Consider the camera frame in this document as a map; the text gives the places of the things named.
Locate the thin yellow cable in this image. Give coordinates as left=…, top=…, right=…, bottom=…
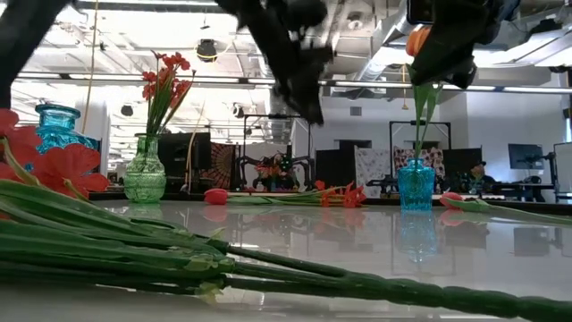
left=82, top=0, right=100, bottom=135

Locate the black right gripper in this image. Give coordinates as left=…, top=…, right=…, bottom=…
left=409, top=0, right=484, bottom=89

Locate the pink floral cloth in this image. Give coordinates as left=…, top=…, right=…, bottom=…
left=392, top=146, right=446, bottom=180

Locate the dark computer monitor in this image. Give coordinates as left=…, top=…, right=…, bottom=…
left=508, top=142, right=545, bottom=171

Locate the pink-red artificial tulip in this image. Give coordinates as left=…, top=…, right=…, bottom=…
left=438, top=191, right=572, bottom=226

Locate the red artificial tulip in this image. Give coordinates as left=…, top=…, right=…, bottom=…
left=203, top=187, right=323, bottom=207

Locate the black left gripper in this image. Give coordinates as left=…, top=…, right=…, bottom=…
left=214, top=0, right=336, bottom=126

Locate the blue glass vase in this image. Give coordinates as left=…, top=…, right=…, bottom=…
left=396, top=157, right=437, bottom=213
left=34, top=103, right=102, bottom=174

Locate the orange artificial tulip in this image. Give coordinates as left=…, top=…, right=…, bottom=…
left=404, top=24, right=443, bottom=90
left=411, top=66, right=433, bottom=162

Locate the green glass vase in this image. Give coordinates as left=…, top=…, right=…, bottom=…
left=123, top=132, right=167, bottom=205

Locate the red flower bouquet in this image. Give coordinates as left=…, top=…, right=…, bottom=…
left=231, top=179, right=368, bottom=209
left=140, top=49, right=198, bottom=140
left=0, top=108, right=572, bottom=322

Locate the white floral cloth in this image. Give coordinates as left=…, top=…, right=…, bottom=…
left=355, top=147, right=393, bottom=198

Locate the dark cabinet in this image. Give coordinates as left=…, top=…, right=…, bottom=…
left=158, top=132, right=212, bottom=193

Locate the person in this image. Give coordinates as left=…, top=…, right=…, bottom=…
left=469, top=160, right=493, bottom=191

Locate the black table frame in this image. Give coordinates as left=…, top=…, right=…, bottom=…
left=87, top=190, right=572, bottom=216

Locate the black frame robot station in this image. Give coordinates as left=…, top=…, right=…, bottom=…
left=240, top=114, right=316, bottom=193

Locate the orange mandala cloth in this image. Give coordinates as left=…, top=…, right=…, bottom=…
left=209, top=142, right=237, bottom=191

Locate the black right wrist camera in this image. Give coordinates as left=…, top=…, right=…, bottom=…
left=405, top=0, right=435, bottom=26

